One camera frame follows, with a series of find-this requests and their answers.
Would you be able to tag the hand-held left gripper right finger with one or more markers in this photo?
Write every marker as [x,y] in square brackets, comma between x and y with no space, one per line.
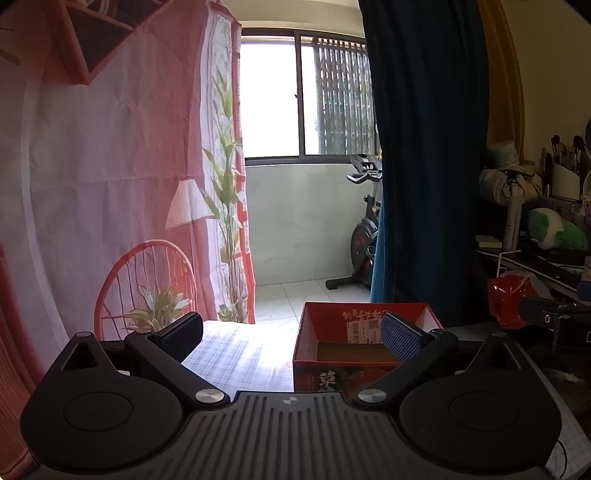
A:
[399,337]

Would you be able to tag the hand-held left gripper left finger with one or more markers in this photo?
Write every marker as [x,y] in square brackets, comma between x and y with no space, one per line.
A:
[178,337]

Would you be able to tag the red cardboard box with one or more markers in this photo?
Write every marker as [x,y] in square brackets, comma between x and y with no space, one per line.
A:
[323,323]

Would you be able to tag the dark desk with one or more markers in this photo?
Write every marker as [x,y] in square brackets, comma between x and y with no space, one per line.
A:
[545,267]

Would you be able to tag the red plastic bag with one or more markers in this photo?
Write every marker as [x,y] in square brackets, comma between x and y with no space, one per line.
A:
[505,295]

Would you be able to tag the black exercise bike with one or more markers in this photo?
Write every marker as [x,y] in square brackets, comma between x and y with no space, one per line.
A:
[362,240]

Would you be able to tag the green plush toy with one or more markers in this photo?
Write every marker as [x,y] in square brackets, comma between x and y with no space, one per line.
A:
[549,226]

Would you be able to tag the white bottle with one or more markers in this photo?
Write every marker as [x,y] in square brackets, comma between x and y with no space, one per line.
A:
[511,226]

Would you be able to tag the yellow notepad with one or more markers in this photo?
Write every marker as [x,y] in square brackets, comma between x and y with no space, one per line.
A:
[488,242]

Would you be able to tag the white brush holder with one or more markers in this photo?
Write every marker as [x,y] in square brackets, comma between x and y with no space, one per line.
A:
[565,182]

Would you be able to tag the cream canvas bag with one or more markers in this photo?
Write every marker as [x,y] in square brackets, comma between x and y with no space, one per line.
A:
[494,184]

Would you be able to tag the blue curtain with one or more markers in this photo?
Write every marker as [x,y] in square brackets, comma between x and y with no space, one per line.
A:
[429,138]

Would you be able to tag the window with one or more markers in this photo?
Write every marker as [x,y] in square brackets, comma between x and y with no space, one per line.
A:
[268,92]

